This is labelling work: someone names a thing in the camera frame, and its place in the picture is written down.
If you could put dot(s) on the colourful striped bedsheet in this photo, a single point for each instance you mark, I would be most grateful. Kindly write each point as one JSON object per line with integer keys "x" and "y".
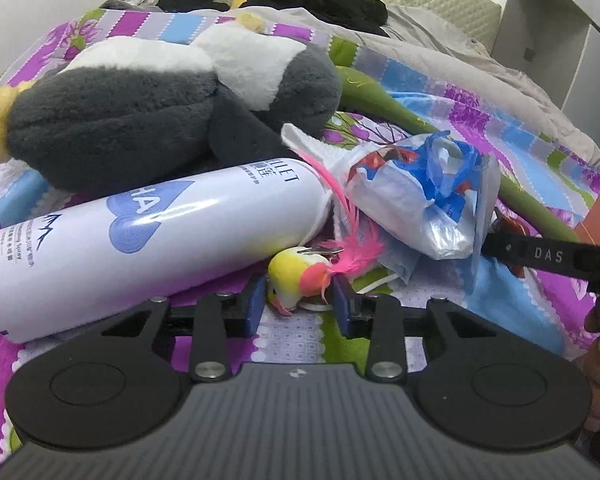
{"x": 290, "y": 340}

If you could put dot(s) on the yellow bird toy pink feather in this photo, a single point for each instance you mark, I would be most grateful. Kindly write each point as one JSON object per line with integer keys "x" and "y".
{"x": 292, "y": 272}

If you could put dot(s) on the pile of black clothes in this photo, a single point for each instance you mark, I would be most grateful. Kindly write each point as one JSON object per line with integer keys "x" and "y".
{"x": 320, "y": 0}

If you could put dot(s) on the dark wall switch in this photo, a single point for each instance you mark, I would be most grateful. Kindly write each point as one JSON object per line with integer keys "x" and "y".
{"x": 530, "y": 54}

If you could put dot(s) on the white spray can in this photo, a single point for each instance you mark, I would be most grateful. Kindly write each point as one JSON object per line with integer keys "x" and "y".
{"x": 130, "y": 250}

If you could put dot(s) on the white grey wardrobe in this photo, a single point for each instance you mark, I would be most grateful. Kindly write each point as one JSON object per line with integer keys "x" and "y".
{"x": 555, "y": 35}

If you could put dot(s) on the grey duvet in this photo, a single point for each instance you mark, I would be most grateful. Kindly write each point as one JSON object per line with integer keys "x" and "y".
{"x": 455, "y": 60}

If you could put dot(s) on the grey blue cloth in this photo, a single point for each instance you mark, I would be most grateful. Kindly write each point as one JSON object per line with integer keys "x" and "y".
{"x": 125, "y": 5}

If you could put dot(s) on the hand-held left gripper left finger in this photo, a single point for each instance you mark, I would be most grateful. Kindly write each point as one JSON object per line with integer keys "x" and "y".
{"x": 254, "y": 310}

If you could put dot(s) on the grey white penguin plush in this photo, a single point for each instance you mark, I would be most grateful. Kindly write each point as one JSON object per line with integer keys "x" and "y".
{"x": 130, "y": 125}

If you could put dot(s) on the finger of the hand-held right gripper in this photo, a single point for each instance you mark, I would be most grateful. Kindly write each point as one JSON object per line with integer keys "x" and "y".
{"x": 530, "y": 255}

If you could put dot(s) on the blue white plastic bag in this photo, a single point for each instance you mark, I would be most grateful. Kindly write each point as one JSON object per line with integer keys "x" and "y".
{"x": 405, "y": 200}

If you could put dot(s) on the green plush stick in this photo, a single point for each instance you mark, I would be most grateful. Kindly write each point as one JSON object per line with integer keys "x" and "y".
{"x": 375, "y": 95}

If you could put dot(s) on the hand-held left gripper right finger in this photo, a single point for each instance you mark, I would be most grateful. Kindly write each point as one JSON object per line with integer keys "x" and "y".
{"x": 344, "y": 310}

